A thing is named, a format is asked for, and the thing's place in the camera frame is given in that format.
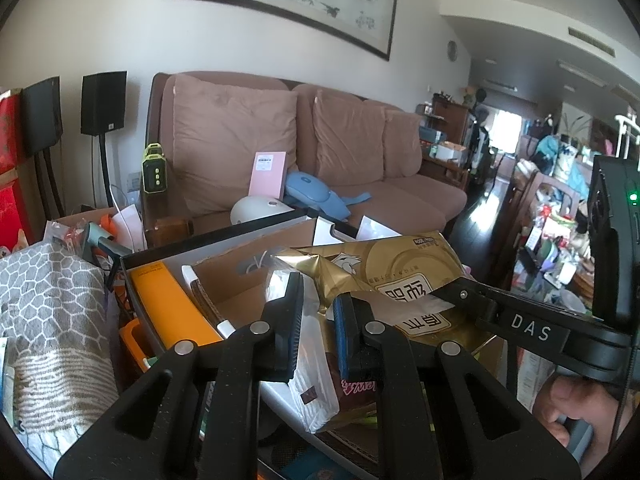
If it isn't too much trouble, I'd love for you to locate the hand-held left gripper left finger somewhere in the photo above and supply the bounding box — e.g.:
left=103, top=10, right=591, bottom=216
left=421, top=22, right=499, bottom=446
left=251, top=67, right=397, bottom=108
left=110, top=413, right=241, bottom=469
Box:
left=54, top=272, right=305, bottom=480

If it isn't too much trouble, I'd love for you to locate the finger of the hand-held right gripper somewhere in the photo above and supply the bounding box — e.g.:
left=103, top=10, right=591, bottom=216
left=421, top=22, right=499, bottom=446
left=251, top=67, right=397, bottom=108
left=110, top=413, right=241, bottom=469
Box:
left=432, top=277, right=571, bottom=356

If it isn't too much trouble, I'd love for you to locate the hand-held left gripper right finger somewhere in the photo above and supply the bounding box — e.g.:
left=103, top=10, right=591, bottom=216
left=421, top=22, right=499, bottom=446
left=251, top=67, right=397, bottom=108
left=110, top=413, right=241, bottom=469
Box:
left=334, top=294, right=581, bottom=480

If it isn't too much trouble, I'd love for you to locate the large cardboard box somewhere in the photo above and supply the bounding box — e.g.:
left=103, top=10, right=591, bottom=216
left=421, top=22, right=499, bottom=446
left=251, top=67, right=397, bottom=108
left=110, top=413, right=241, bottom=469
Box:
left=120, top=207, right=506, bottom=461

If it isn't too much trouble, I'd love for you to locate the person's right hand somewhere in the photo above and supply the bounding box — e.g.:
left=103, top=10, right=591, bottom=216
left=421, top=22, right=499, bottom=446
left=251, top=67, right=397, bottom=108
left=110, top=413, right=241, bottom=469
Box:
left=532, top=374, right=623, bottom=463

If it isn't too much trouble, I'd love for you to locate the cluttered dining table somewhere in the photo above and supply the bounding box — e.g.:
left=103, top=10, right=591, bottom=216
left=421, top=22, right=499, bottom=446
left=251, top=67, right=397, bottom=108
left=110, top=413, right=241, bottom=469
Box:
left=510, top=130, right=601, bottom=311

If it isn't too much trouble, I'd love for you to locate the white cardboard divider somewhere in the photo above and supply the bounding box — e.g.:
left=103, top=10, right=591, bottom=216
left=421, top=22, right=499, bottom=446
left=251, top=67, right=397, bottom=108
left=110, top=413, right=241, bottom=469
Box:
left=312, top=216, right=361, bottom=247

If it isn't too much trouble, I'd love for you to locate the white slim box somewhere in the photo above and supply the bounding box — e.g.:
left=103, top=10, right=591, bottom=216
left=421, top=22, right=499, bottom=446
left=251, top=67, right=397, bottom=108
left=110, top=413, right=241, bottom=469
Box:
left=181, top=264, right=235, bottom=338

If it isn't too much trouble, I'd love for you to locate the white dome lamp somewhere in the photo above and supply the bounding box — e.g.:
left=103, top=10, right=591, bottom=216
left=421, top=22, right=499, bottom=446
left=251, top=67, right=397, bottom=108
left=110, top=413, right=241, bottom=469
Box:
left=230, top=196, right=296, bottom=226

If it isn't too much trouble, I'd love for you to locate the orange box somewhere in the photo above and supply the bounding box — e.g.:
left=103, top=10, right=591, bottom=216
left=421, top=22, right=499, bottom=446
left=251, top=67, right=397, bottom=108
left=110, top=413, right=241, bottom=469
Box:
left=127, top=260, right=223, bottom=358

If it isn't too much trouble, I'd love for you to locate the white rack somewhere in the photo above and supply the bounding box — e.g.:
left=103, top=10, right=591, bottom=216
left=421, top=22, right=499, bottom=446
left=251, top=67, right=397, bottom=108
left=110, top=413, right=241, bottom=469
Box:
left=614, top=114, right=640, bottom=161

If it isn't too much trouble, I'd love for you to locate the brown sofa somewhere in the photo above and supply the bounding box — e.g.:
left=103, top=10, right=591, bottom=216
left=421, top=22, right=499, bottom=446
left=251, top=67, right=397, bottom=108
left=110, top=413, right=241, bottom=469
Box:
left=150, top=71, right=468, bottom=241

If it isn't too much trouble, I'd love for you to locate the pink flat box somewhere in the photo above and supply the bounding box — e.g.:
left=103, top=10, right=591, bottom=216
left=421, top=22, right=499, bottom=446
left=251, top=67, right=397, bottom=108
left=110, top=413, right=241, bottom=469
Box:
left=248, top=151, right=287, bottom=198

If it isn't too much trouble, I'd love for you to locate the orange plastic crate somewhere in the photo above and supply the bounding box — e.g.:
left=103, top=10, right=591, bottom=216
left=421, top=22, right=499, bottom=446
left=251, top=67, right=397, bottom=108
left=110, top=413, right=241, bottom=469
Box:
left=118, top=317, right=166, bottom=376

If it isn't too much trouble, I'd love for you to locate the white paper bag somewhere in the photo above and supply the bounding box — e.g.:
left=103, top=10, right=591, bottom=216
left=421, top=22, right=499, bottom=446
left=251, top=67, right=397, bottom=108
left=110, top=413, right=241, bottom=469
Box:
left=111, top=204, right=147, bottom=252

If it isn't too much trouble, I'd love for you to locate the medium brown cushion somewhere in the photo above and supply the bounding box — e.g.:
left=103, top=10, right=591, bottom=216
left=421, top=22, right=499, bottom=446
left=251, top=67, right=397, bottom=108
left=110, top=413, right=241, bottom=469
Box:
left=312, top=90, right=388, bottom=183

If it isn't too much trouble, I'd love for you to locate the large brown cushion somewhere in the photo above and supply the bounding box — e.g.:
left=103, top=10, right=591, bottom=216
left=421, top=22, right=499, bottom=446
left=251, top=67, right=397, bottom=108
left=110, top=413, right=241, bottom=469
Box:
left=172, top=74, right=299, bottom=216

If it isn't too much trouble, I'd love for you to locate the narrow brown cushion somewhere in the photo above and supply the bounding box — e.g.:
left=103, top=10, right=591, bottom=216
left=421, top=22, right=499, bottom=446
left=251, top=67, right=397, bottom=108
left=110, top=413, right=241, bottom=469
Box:
left=382, top=109, right=425, bottom=178

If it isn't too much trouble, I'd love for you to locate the green portable radio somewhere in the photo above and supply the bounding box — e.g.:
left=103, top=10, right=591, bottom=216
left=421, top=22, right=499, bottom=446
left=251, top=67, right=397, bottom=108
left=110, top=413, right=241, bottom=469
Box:
left=142, top=143, right=168, bottom=194

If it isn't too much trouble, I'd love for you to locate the wooden shelf cabinet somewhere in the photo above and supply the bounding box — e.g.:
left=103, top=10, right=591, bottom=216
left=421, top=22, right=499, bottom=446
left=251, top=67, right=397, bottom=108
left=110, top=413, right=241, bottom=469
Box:
left=420, top=92, right=473, bottom=191

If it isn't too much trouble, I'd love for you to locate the teal glue gun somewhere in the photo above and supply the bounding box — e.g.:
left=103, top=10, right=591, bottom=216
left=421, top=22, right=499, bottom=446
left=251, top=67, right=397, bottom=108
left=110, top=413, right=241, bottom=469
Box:
left=82, top=222, right=123, bottom=261

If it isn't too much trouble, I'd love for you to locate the patterned grey blanket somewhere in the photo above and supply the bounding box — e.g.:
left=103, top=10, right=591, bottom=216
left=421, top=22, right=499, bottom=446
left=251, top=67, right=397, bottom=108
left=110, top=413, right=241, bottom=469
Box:
left=0, top=242, right=121, bottom=476

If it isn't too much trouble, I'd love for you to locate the cardboard box of clutter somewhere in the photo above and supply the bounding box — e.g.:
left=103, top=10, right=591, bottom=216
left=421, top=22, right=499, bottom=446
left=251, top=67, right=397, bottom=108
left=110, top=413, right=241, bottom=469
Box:
left=42, top=205, right=146, bottom=261

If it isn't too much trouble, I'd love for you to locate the black speaker stand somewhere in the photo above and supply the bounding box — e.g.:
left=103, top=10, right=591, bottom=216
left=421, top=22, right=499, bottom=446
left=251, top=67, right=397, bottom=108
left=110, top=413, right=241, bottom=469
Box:
left=97, top=132, right=116, bottom=211
left=35, top=147, right=66, bottom=218

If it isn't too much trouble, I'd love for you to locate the black speaker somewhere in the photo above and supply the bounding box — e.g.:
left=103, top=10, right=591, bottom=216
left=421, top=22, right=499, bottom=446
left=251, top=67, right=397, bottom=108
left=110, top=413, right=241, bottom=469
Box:
left=21, top=76, right=64, bottom=156
left=81, top=71, right=127, bottom=137

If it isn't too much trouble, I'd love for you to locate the red gift box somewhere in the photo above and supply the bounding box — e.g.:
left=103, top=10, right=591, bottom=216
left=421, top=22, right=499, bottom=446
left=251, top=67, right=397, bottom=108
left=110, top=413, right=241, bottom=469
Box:
left=0, top=170, right=33, bottom=248

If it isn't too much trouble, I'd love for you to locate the red gift bag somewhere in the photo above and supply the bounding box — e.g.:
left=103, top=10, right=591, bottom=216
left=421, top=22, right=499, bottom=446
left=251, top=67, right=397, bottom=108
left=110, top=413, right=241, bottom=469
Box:
left=0, top=89, right=28, bottom=173

